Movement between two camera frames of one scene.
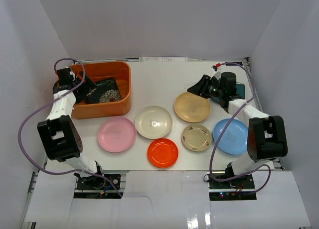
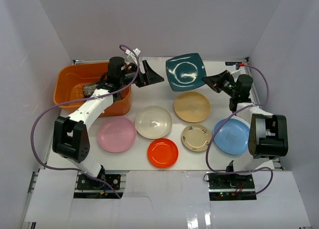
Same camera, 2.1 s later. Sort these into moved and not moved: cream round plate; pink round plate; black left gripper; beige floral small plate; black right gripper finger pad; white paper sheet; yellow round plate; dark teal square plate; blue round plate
Moved: dark teal square plate; black right gripper finger pad; black left gripper
Not moved: beige floral small plate; pink round plate; yellow round plate; blue round plate; white paper sheet; cream round plate
